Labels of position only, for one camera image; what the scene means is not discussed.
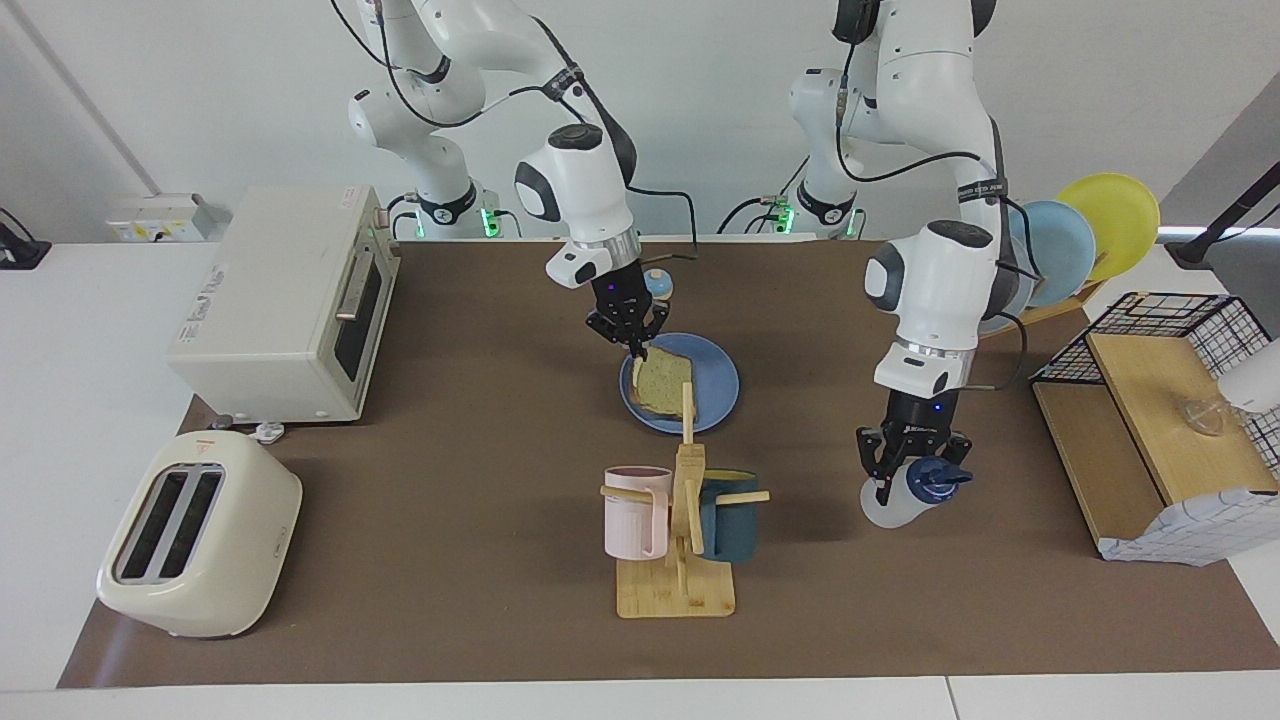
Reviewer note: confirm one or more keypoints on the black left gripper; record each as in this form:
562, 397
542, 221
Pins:
920, 415

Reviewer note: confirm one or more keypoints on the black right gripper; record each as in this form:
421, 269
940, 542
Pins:
620, 290

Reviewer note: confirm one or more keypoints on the bread slice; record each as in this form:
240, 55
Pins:
660, 385

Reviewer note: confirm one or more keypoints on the squeeze bottle with blue cap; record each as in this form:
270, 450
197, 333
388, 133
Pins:
895, 510

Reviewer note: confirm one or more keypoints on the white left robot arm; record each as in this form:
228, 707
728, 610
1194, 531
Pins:
940, 290

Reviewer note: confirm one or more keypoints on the blue round plate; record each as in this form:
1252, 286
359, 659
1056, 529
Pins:
715, 375

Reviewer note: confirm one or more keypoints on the white plate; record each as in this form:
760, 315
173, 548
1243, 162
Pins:
1005, 315

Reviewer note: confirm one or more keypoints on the wooden plate rack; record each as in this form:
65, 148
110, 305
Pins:
1060, 308

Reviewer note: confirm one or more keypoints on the light blue plate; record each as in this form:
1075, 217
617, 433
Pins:
1060, 250

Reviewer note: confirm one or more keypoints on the yellow plate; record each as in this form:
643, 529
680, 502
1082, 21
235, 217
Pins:
1120, 215

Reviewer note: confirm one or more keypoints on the pink mug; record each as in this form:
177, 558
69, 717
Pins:
630, 520

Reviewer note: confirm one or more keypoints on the dark teal mug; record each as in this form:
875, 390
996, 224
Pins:
735, 530

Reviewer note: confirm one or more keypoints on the wooden shelf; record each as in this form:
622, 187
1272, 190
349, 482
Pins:
1150, 400

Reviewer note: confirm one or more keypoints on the brown table mat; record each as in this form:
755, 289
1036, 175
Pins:
450, 500

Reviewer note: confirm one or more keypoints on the wooden mug tree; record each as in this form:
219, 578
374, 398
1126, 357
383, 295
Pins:
675, 595

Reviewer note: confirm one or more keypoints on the white checkered cloth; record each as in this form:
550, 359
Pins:
1190, 530

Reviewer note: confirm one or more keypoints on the clear glass cup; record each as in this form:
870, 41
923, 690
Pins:
1203, 418

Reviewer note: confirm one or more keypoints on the black stand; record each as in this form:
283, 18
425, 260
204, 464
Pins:
1195, 250

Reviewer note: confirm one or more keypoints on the white cylinder object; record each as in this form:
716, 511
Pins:
1255, 385

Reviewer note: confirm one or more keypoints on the cream toaster oven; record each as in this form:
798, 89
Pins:
270, 300

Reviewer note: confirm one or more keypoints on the cream two-slot toaster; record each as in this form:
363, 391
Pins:
250, 540

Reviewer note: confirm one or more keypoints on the black device on table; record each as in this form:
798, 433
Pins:
20, 252

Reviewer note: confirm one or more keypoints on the white wall power socket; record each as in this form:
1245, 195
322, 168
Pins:
160, 225

